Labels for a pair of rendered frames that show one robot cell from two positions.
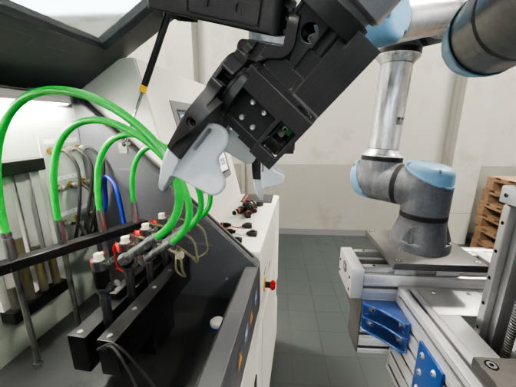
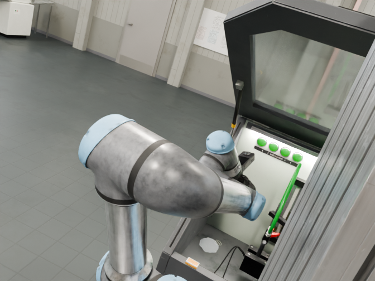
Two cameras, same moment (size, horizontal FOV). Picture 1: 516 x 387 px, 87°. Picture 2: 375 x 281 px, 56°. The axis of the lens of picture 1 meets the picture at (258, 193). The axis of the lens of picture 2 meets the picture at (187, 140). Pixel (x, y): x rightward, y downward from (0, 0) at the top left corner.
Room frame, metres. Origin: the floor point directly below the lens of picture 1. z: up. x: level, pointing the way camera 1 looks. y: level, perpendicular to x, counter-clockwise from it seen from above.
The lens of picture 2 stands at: (0.21, -1.08, 1.87)
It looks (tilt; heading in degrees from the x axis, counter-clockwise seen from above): 20 degrees down; 98
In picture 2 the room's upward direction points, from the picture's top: 18 degrees clockwise
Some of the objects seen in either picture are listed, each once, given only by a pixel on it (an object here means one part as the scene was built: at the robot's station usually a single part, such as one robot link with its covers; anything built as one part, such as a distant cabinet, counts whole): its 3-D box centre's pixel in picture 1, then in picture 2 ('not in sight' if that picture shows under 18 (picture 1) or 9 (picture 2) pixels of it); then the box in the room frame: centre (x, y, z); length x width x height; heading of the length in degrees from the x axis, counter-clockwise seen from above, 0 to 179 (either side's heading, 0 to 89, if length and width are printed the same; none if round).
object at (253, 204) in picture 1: (248, 206); not in sight; (1.17, 0.04, 1.01); 0.23 x 0.11 x 0.06; 171
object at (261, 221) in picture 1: (247, 217); not in sight; (1.14, 0.05, 0.96); 0.70 x 0.22 x 0.03; 171
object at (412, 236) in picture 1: (421, 228); not in sight; (0.70, -0.45, 1.09); 0.15 x 0.15 x 0.10
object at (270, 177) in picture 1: (269, 179); not in sight; (0.52, -0.02, 1.26); 0.06 x 0.03 x 0.09; 81
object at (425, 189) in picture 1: (424, 186); not in sight; (0.71, -0.45, 1.20); 0.13 x 0.12 x 0.14; 38
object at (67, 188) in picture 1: (72, 183); not in sight; (0.75, 0.53, 1.20); 0.13 x 0.03 x 0.31; 171
